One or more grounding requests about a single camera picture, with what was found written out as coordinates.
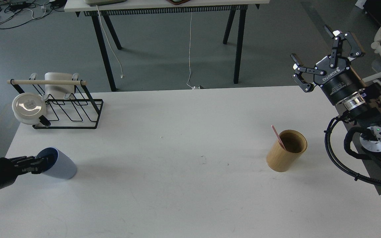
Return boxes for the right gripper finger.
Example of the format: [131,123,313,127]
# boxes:
[323,24,363,71]
[290,54,325,93]

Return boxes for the pink chopstick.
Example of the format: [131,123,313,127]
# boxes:
[271,125,286,150]

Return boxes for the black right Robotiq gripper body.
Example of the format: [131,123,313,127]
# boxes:
[314,56,372,111]

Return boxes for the white hanging cable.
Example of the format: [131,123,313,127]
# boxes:
[186,13,196,90]
[95,5,125,79]

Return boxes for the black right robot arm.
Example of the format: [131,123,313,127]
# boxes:
[291,25,381,187]

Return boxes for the white mug on rack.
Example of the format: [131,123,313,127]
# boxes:
[44,72,76,99]

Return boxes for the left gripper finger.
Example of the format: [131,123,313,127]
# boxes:
[10,155,56,167]
[15,166,50,175]

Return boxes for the white lidded bowl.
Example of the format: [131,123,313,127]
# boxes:
[12,93,50,127]

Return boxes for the floor cables and adapters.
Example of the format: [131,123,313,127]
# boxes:
[0,0,68,33]

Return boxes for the blue plastic cup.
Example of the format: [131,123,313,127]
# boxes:
[36,147,77,179]

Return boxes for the black wire dish rack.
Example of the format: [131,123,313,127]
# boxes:
[7,74,104,129]

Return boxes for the bamboo cylinder holder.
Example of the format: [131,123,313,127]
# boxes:
[266,130,308,172]

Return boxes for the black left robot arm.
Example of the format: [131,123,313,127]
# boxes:
[0,153,56,190]

